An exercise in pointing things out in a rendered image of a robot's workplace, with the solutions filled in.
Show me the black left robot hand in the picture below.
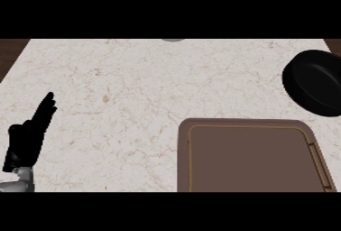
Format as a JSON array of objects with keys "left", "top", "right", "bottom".
[{"left": 1, "top": 91, "right": 58, "bottom": 173}]

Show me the brown tray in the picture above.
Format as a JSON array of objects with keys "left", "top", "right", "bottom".
[{"left": 175, "top": 117, "right": 337, "bottom": 193}]

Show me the black pot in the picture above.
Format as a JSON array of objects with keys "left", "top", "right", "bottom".
[{"left": 280, "top": 49, "right": 341, "bottom": 118}]

